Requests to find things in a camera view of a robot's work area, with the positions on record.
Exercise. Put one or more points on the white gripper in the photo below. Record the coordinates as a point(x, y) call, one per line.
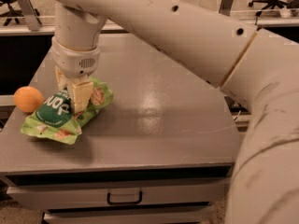
point(75, 62)

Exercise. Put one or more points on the green rice chip bag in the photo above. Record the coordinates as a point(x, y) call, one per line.
point(54, 119)

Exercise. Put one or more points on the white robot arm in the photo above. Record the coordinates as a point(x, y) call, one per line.
point(256, 68)

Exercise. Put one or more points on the orange fruit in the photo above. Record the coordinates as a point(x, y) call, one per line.
point(28, 99)

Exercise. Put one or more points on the black office chair left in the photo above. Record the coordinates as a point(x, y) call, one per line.
point(14, 11)

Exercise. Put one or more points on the grey lower drawer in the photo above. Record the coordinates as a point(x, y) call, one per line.
point(168, 215)

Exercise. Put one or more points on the left metal railing post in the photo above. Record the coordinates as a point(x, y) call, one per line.
point(32, 21)

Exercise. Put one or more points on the grey upper drawer with handle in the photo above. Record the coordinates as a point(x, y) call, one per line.
point(90, 195)

